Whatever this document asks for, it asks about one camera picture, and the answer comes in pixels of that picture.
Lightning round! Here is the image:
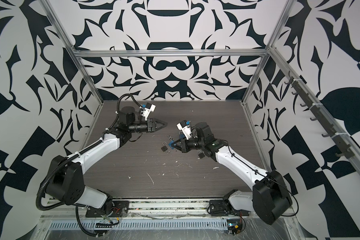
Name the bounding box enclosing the blue padlock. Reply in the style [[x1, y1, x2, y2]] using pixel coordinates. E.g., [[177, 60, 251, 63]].
[[168, 136, 176, 150]]

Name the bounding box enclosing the white slotted cable duct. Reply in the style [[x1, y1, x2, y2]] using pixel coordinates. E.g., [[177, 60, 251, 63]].
[[49, 219, 229, 231]]

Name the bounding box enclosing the grey hook rack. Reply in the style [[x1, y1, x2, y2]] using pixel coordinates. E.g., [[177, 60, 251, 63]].
[[288, 77, 356, 159]]

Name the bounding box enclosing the aluminium frame post left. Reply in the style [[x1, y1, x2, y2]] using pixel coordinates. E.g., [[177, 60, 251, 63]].
[[39, 0, 104, 105]]

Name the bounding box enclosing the small circuit board right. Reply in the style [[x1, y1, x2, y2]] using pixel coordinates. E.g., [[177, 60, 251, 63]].
[[227, 219, 246, 236]]

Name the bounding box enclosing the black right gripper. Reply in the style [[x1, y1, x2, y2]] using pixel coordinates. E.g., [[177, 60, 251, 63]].
[[172, 135, 207, 153]]

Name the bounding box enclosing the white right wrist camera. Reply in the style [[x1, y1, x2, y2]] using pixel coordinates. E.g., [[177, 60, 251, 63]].
[[177, 120, 193, 140]]

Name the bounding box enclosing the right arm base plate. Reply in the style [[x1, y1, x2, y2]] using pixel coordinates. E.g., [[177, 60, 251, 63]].
[[207, 200, 253, 217]]

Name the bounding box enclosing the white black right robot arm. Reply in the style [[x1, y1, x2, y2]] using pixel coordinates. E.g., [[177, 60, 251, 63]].
[[170, 121, 293, 225]]

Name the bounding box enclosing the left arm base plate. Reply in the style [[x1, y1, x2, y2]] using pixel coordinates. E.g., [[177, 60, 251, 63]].
[[86, 200, 130, 218]]

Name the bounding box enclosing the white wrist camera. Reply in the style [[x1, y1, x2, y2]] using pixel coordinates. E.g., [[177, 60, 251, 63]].
[[177, 120, 193, 140], [139, 103, 156, 121]]

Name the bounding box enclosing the aluminium frame crossbar back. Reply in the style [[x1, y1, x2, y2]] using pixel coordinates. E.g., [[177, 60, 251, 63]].
[[74, 49, 266, 58]]

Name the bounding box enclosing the aluminium frame post right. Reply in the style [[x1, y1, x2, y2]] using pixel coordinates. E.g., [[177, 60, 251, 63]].
[[241, 0, 296, 106]]

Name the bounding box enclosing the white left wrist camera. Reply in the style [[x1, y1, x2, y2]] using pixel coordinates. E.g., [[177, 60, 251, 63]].
[[139, 103, 156, 121]]

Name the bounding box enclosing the black corrugated cable left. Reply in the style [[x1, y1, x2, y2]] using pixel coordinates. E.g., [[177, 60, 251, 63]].
[[35, 155, 82, 211]]

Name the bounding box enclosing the aluminium frame post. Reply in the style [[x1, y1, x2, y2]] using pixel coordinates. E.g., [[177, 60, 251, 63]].
[[241, 0, 296, 106], [39, 0, 104, 105]]

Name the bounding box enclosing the aluminium front rail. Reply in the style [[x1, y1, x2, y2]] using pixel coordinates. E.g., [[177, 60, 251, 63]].
[[41, 197, 296, 221]]

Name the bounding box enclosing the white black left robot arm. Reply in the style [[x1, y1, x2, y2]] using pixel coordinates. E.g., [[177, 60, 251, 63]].
[[36, 103, 167, 215]]

